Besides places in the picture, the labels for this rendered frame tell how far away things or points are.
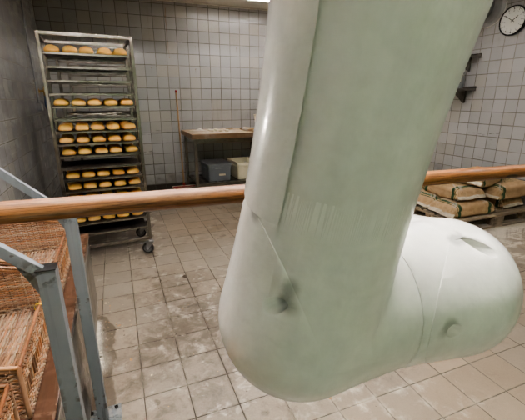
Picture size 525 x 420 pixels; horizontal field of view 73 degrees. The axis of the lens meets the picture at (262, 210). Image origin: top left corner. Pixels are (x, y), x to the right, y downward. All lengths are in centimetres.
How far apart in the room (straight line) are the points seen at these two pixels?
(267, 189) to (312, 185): 2
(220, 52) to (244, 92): 67
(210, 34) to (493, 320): 558
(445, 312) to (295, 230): 13
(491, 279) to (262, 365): 16
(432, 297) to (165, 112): 537
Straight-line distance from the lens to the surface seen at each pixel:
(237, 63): 579
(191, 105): 559
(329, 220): 16
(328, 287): 18
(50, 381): 124
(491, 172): 94
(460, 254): 28
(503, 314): 30
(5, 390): 101
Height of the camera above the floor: 132
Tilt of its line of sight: 17 degrees down
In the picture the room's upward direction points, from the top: straight up
